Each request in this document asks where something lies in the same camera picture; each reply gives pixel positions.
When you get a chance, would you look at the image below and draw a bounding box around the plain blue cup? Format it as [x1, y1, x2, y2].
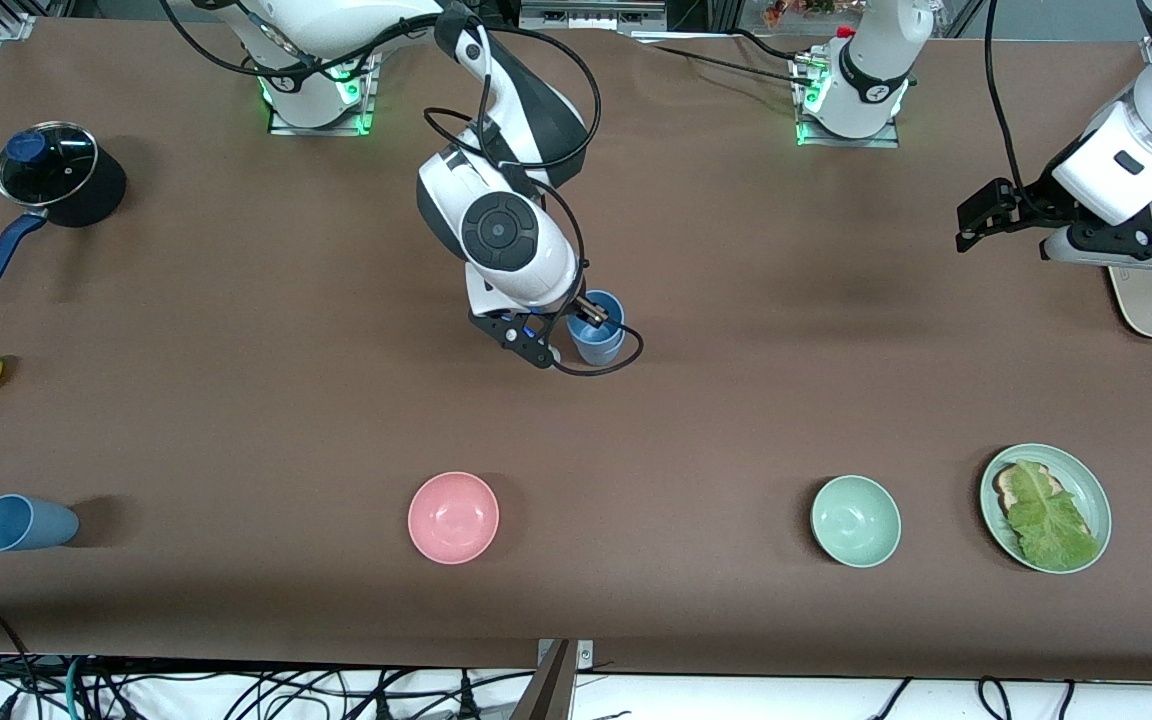
[568, 290, 627, 347]
[0, 494, 80, 553]

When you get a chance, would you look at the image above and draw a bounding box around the pink bowl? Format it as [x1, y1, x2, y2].
[407, 471, 501, 566]

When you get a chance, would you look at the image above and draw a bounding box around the bread slice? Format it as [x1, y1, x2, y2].
[993, 462, 1094, 541]

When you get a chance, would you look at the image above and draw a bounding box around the mint green plate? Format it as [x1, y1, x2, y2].
[979, 443, 1113, 575]

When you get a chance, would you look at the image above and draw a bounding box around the grey metal box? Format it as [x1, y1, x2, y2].
[519, 0, 669, 31]

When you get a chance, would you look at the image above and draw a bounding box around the green lettuce leaf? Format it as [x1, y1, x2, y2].
[1006, 460, 1102, 569]

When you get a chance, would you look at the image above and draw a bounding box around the mint green bowl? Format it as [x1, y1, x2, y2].
[810, 474, 903, 569]

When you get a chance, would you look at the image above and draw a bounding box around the brown table cover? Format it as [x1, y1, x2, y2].
[0, 18, 1152, 681]

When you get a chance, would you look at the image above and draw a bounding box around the dark metal beam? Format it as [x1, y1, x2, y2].
[509, 640, 577, 720]

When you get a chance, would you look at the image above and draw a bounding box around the glass lid with blue knob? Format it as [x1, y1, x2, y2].
[0, 121, 100, 208]

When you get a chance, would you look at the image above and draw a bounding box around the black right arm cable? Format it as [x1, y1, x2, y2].
[161, 0, 645, 377]

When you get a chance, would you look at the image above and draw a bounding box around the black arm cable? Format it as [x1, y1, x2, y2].
[984, 0, 1029, 196]
[161, 0, 645, 377]

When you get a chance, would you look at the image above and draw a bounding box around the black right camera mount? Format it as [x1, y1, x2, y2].
[469, 308, 557, 370]

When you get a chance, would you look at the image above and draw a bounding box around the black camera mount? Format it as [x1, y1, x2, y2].
[469, 308, 557, 370]
[1066, 185, 1152, 263]

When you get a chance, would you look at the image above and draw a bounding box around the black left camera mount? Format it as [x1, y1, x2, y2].
[1066, 185, 1152, 263]

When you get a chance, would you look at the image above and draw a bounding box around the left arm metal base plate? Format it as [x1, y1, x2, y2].
[796, 55, 902, 149]

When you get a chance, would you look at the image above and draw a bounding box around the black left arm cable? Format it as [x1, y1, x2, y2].
[984, 0, 1029, 196]

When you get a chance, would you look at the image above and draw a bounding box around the black base cable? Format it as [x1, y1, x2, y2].
[731, 28, 812, 66]
[651, 44, 817, 89]

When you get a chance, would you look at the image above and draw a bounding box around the silver table edge bracket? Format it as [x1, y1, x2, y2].
[536, 640, 595, 669]

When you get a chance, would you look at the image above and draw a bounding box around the black pot with blue handle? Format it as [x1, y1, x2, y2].
[0, 120, 129, 297]

